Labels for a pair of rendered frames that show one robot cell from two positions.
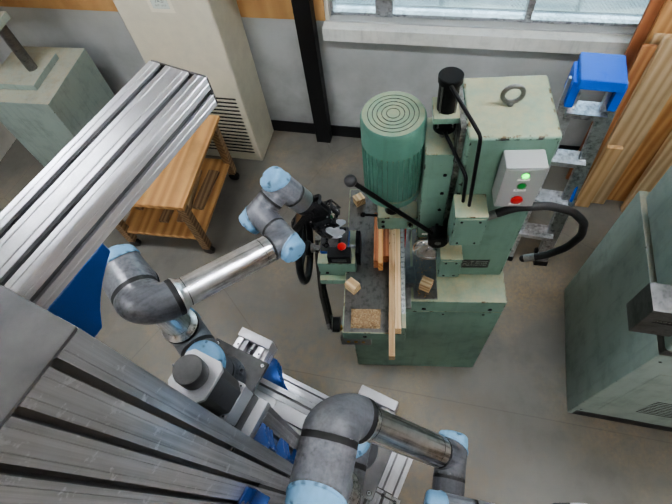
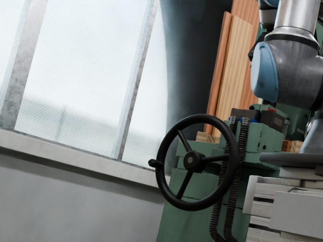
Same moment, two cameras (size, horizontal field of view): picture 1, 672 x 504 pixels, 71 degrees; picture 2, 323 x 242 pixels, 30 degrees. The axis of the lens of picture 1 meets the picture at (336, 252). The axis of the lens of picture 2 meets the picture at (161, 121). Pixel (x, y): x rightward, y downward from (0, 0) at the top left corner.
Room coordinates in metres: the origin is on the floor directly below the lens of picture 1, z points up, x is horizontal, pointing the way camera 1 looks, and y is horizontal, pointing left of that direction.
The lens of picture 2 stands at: (0.26, 1.73, 0.65)
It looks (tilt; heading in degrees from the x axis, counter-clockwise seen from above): 8 degrees up; 298
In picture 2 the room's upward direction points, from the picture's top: 13 degrees clockwise
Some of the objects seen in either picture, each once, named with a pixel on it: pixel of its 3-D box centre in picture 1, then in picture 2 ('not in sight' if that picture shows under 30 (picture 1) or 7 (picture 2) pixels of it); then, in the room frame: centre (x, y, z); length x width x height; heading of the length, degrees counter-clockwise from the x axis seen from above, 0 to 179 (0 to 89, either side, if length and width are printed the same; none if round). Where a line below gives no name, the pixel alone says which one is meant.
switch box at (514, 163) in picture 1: (518, 179); not in sight; (0.70, -0.50, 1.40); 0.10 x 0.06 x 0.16; 77
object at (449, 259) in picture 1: (448, 257); not in sight; (0.71, -0.36, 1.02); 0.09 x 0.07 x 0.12; 167
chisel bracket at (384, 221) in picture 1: (397, 216); (268, 121); (0.90, -0.23, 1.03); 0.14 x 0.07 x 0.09; 77
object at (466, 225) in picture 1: (467, 221); not in sight; (0.71, -0.39, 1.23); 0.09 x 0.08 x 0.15; 77
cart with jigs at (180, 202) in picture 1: (168, 179); not in sight; (1.92, 0.88, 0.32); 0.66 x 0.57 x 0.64; 161
